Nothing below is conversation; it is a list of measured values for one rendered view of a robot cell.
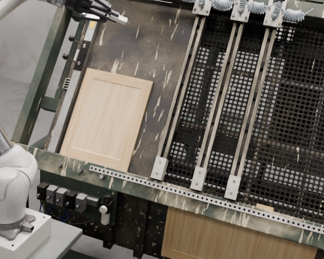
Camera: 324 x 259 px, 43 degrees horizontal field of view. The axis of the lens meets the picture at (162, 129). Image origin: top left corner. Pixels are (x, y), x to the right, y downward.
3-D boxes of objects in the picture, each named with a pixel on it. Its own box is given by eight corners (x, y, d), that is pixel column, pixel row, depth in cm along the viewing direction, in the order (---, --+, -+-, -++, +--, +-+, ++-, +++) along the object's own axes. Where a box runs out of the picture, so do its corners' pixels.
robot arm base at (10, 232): (19, 244, 175) (19, 234, 173) (-23, 229, 181) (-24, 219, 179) (44, 221, 191) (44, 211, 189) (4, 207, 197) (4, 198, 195)
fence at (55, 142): (50, 151, 249) (47, 150, 245) (95, 12, 265) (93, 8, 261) (57, 153, 248) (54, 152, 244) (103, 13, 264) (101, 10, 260)
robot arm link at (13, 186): (-17, 223, 176) (-21, 180, 167) (-4, 199, 193) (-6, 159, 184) (21, 225, 178) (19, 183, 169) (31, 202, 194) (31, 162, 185)
